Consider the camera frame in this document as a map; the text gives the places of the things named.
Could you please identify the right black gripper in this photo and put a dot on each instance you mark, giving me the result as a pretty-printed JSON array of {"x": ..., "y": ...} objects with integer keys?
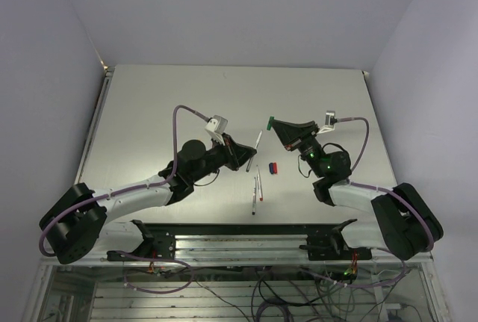
[{"x": 294, "y": 134}]

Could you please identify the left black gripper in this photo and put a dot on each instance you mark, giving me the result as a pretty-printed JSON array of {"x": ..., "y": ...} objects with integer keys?
[{"x": 237, "y": 155}]

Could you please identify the green pen cap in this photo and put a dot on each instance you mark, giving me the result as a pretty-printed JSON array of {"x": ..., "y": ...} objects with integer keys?
[{"x": 269, "y": 123}]

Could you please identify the red marker pen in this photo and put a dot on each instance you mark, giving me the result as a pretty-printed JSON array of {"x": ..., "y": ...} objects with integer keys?
[{"x": 260, "y": 188}]

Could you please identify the black marker pen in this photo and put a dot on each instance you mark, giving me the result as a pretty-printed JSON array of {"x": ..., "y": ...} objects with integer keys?
[{"x": 255, "y": 196}]

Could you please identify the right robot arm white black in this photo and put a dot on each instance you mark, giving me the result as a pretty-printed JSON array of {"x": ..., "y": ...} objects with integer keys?
[{"x": 404, "y": 225}]

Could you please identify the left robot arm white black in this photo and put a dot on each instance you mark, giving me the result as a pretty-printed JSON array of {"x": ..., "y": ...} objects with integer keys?
[{"x": 72, "y": 226}]

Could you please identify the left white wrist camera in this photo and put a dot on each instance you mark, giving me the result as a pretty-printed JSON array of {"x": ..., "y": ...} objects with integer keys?
[{"x": 215, "y": 127}]

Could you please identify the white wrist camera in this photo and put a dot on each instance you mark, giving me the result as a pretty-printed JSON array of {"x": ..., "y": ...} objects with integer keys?
[
  {"x": 330, "y": 121},
  {"x": 215, "y": 127}
]

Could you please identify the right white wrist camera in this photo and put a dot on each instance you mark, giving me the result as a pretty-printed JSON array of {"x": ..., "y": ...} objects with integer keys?
[{"x": 330, "y": 121}]

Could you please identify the aluminium frame rail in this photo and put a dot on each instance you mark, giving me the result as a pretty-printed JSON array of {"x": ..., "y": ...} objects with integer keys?
[{"x": 220, "y": 249}]

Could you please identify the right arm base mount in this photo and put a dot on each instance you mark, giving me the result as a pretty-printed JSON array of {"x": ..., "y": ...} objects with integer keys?
[{"x": 328, "y": 243}]

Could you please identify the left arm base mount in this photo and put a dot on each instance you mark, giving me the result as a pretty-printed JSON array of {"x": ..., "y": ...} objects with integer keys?
[{"x": 139, "y": 241}]

